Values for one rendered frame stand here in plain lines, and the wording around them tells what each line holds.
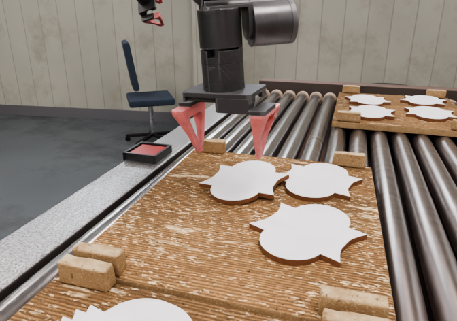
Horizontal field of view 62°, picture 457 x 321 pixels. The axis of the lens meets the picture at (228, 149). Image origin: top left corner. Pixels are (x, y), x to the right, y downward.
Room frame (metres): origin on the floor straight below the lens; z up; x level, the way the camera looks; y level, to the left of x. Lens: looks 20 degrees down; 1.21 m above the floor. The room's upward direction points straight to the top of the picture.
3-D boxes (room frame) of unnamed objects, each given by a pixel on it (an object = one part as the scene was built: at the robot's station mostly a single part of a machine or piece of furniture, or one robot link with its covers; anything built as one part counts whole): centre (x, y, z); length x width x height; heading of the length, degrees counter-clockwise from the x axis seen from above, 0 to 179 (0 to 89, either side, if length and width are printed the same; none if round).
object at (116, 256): (0.36, 0.14, 0.95); 0.06 x 0.02 x 0.03; 74
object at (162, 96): (3.57, 0.76, 0.48); 0.55 x 0.53 x 0.95; 87
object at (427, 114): (1.11, -0.50, 0.94); 0.41 x 0.35 x 0.04; 162
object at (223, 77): (0.53, 0.01, 1.12); 0.10 x 0.07 x 0.07; 65
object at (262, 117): (0.51, -0.03, 1.05); 0.07 x 0.07 x 0.09; 65
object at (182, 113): (0.54, 0.03, 1.05); 0.07 x 0.07 x 0.09; 65
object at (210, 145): (0.73, 0.03, 0.95); 0.06 x 0.02 x 0.03; 74
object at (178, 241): (0.51, -0.04, 0.93); 0.41 x 0.35 x 0.02; 164
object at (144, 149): (0.77, 0.17, 0.92); 0.06 x 0.06 x 0.01; 72
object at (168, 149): (0.77, 0.17, 0.92); 0.08 x 0.08 x 0.02; 72
